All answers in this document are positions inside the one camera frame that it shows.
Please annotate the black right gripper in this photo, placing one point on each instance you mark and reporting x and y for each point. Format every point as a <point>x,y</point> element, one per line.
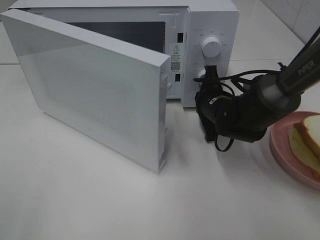
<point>209,91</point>

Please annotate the white microwave door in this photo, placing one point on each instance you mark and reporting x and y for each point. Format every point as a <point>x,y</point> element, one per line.
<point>111,90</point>

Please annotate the pink speckled plate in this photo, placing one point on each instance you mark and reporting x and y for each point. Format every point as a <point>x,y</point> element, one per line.
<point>282,153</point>

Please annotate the toy bread cheese sandwich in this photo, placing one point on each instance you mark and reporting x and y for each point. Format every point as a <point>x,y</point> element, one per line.
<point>304,141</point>

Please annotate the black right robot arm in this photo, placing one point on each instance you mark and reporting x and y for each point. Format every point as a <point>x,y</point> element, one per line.
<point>242,106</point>

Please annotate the white lower timer knob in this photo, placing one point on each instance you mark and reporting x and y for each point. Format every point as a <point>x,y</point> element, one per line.
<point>200,75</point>

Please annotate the white upper power knob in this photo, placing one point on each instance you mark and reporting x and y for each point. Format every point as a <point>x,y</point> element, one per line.
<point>211,46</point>

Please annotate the white warning label sticker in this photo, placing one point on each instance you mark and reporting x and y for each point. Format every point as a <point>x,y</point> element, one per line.
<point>177,51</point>

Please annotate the white microwave oven body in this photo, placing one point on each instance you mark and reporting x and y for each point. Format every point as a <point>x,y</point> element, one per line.
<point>153,24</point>

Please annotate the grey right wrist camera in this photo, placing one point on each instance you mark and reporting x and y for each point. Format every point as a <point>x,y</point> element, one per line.
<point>208,129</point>

